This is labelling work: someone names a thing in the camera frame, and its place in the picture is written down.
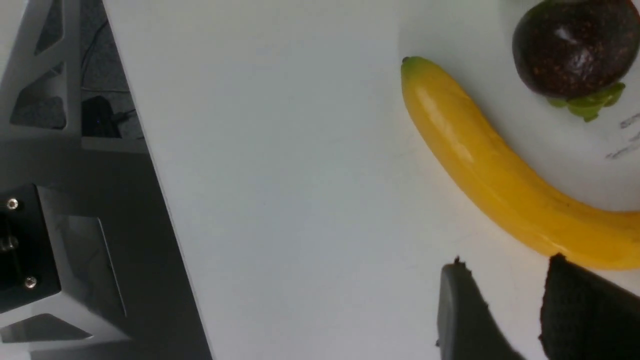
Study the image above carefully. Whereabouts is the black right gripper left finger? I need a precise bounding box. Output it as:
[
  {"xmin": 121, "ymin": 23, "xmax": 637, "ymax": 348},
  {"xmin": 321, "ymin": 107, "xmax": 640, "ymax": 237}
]
[{"xmin": 436, "ymin": 257, "xmax": 523, "ymax": 360}]

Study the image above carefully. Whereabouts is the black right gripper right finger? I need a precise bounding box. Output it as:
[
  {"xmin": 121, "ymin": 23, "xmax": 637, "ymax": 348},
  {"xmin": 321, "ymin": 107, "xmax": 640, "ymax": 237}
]
[{"xmin": 539, "ymin": 254, "xmax": 640, "ymax": 360}]

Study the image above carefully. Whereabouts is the yellow banana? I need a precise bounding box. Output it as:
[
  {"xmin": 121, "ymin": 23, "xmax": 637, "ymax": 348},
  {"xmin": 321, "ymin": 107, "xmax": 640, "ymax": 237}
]
[{"xmin": 400, "ymin": 56, "xmax": 640, "ymax": 271}]

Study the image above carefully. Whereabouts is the grey metal frame stand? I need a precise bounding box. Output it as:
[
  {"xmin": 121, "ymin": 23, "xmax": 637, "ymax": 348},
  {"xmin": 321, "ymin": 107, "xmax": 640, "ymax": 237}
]
[{"xmin": 1, "ymin": 0, "xmax": 213, "ymax": 360}]

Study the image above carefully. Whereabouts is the dark purple mangosteen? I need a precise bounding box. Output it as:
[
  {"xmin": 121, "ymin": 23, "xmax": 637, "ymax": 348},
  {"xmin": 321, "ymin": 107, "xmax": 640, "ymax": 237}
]
[{"xmin": 511, "ymin": 0, "xmax": 640, "ymax": 123}]

